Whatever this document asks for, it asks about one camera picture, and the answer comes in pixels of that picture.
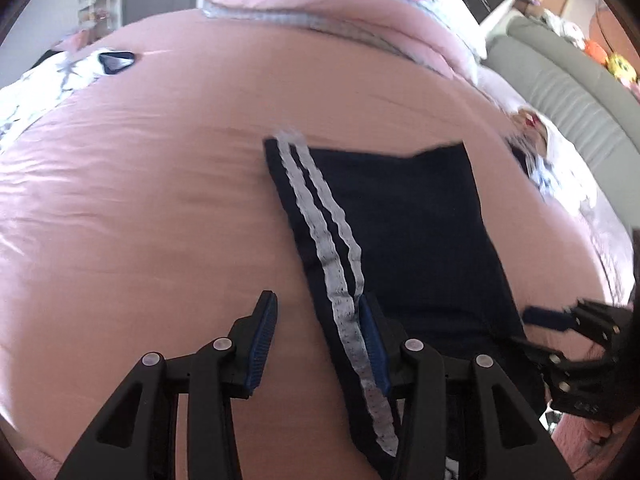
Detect stack of folded white clothes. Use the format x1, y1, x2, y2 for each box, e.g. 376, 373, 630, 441
505, 107, 596, 201

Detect grey-green padded headboard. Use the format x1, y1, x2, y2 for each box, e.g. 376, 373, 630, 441
485, 12, 640, 211

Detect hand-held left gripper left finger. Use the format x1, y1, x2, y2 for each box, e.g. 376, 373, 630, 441
55, 290, 279, 480

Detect yellow plush toy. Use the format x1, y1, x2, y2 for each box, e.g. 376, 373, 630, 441
605, 52, 640, 85

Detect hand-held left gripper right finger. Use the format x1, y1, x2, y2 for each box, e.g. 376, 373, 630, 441
357, 292, 576, 480

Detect navy pants with white stripes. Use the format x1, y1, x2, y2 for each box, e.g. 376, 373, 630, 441
263, 130, 548, 461

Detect folded pink floral quilt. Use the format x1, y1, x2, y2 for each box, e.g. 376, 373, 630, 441
187, 0, 488, 83

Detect white patterned garment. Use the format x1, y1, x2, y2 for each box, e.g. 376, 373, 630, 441
0, 47, 137, 148

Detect pale pink pillow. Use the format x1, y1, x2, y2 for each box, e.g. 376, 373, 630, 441
575, 180, 636, 301

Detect pink bed sheet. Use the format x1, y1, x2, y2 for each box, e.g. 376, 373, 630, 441
0, 5, 626, 480

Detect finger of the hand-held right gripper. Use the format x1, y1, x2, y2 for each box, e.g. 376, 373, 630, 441
522, 305, 581, 333
500, 334, 568, 368

